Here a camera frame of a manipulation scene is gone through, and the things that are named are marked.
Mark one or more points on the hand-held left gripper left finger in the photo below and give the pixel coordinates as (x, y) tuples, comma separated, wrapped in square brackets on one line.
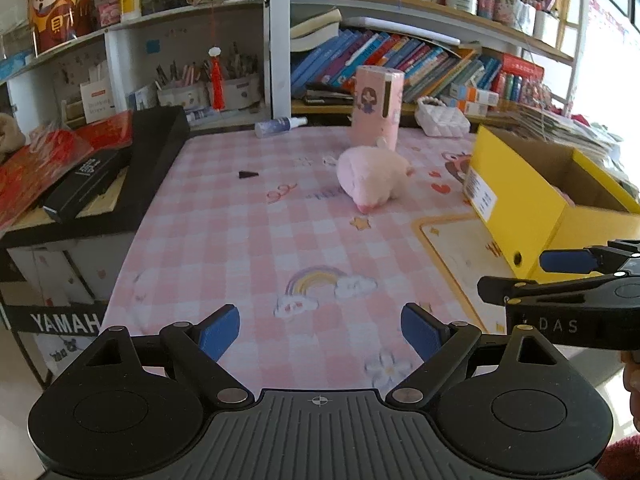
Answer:
[(220, 332)]

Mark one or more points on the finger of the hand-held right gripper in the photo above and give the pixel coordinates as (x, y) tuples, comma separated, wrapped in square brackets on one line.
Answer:
[(550, 290), (565, 260)]

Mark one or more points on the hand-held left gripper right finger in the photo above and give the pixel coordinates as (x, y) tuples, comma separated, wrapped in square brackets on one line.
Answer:
[(420, 332)]

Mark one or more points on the yellow cardboard box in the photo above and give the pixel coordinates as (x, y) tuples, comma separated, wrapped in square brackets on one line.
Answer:
[(585, 225)]

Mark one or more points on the small pink plush toy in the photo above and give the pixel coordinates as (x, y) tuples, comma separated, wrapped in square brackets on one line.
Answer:
[(565, 195)]

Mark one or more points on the large pink plush toy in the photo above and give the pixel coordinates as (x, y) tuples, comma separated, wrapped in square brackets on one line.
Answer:
[(370, 175)]

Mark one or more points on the person's right forearm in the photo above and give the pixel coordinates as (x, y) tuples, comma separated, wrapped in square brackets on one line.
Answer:
[(622, 460)]

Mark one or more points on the person's right hand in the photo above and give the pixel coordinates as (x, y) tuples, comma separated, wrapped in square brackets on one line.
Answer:
[(632, 385)]

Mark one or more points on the pink checked tablecloth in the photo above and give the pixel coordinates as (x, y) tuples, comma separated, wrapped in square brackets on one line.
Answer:
[(225, 240)]

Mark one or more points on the stack of papers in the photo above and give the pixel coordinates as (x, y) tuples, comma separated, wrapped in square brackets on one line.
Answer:
[(575, 130)]

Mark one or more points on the small black triangular piece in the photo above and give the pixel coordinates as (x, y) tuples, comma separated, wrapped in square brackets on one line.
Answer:
[(247, 174)]

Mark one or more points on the orange white small box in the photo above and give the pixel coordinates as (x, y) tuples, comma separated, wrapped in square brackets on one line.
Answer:
[(472, 108), (475, 95)]

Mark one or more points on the white quilted handbag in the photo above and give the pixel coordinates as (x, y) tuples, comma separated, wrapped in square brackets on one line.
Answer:
[(442, 121)]

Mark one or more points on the black electronic keyboard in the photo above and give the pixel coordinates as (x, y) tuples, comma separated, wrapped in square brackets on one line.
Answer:
[(150, 160)]

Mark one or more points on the black keyboard stand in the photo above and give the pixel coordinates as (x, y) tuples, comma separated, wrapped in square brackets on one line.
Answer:
[(25, 322)]

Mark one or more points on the red box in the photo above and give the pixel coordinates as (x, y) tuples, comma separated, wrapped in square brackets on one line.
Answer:
[(522, 67)]

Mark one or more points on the long black box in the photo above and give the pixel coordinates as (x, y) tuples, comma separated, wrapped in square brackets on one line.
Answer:
[(85, 185)]

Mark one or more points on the clear spray bottle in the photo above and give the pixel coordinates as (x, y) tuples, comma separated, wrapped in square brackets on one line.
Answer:
[(275, 127)]

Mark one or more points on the red paper sheet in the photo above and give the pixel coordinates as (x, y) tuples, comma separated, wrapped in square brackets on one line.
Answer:
[(107, 132)]

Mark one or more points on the white pen cup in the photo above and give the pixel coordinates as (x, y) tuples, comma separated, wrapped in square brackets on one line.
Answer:
[(546, 30)]

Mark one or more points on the pink cylindrical case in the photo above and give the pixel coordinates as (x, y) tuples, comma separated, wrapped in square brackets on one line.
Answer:
[(372, 105)]

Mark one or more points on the white pen holder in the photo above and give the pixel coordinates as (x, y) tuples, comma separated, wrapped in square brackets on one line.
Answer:
[(242, 91), (182, 96)]

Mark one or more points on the red decorations in plastic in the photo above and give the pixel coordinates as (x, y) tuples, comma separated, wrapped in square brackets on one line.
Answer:
[(30, 175)]

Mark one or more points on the red tassel ornament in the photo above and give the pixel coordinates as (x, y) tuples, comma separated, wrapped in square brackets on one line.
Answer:
[(217, 85)]

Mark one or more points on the clear pen cup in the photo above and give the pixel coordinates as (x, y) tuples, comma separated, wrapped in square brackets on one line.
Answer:
[(525, 15)]

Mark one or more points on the row of colourful books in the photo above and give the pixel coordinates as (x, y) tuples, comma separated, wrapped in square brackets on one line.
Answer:
[(415, 57)]

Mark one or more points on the black notebooks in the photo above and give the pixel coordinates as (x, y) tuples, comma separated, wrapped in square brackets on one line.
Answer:
[(327, 95)]

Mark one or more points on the white card red top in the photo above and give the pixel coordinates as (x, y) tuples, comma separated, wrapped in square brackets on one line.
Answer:
[(97, 102)]

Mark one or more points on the white round tin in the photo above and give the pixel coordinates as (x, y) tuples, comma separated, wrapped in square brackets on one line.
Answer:
[(461, 4)]

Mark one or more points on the white bookshelf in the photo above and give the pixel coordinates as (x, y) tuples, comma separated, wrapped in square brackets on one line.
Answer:
[(277, 60)]

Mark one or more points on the beige towel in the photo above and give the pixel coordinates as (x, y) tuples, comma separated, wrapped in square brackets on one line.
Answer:
[(10, 135)]

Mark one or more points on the stack of thick books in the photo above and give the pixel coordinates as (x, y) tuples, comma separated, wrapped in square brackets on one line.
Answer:
[(315, 30)]

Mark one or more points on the small pink box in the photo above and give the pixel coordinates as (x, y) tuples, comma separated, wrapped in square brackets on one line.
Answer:
[(107, 12)]

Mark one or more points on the fortune god figurine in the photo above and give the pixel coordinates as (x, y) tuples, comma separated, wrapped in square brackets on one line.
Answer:
[(57, 10)]

